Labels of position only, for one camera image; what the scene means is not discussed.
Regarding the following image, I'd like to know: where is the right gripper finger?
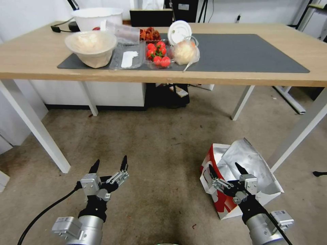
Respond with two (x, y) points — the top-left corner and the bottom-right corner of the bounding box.
(208, 164), (232, 196)
(234, 162), (248, 177)

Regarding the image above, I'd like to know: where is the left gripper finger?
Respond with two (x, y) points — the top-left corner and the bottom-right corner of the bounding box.
(106, 155), (129, 185)
(88, 159), (100, 175)

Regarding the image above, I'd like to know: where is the red white food delivery bag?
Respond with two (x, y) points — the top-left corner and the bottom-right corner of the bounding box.
(200, 137), (284, 221)

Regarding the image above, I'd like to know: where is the black bag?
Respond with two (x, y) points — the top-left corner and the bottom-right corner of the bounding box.
(145, 83), (191, 109)

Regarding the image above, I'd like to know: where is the clear bowl with pale food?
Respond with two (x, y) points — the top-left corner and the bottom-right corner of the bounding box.
(64, 30), (118, 69)

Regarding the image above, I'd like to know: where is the clear bag with bun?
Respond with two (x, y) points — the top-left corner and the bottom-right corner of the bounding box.
(170, 35), (201, 73)

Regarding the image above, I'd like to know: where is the white cabinet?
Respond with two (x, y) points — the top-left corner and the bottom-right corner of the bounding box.
(30, 80), (147, 112)

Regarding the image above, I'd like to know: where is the wooden table with white legs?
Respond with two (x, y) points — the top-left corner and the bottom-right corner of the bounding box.
(0, 21), (327, 174)

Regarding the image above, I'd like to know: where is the white cardboard box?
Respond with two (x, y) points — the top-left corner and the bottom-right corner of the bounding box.
(190, 83), (215, 91)

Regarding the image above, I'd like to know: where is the small tan carton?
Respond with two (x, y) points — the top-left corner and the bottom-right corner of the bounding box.
(170, 84), (189, 99)

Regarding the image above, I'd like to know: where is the clear tomato box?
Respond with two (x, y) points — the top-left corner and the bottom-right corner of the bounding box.
(144, 39), (175, 70)

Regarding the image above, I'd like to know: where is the clear plastic tray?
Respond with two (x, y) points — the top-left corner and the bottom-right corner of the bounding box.
(109, 42), (146, 70)

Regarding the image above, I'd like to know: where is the grey desk mat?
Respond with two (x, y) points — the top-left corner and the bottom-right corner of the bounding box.
(57, 33), (310, 74)

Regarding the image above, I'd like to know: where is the clear plastic cup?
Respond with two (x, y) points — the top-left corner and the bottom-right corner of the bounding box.
(101, 20), (141, 44)

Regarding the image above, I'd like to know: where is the dried red fruit box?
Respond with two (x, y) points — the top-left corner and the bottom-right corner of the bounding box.
(139, 27), (162, 43)

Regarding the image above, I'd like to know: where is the round white lid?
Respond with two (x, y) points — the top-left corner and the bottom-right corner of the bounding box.
(167, 20), (192, 46)

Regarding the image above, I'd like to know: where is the large white tub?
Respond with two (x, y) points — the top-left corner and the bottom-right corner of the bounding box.
(71, 7), (124, 32)

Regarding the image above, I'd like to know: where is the black box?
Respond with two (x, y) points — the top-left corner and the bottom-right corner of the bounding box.
(129, 9), (174, 27)

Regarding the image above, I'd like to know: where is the black tripod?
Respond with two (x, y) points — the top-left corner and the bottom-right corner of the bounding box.
(197, 0), (215, 23)

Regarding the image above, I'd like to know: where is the metal rack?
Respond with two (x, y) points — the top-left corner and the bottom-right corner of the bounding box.
(289, 0), (327, 43)

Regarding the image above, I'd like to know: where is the black cabinet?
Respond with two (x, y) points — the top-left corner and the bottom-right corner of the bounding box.
(168, 0), (199, 23)

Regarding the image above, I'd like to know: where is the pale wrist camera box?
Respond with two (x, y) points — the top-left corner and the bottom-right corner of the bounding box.
(239, 174), (259, 197)
(80, 173), (102, 196)

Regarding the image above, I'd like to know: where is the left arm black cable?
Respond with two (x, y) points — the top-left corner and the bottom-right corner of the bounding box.
(17, 181), (83, 245)

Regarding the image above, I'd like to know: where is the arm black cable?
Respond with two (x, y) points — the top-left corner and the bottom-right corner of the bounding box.
(17, 181), (83, 245)
(254, 200), (293, 245)

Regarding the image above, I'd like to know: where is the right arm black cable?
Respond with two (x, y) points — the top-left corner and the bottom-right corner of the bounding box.
(254, 200), (293, 245)

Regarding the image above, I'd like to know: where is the white metal frame foot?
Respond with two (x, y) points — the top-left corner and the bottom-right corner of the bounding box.
(272, 85), (307, 115)

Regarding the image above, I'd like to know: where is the black plug with cable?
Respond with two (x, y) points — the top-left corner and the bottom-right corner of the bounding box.
(50, 18), (75, 33)

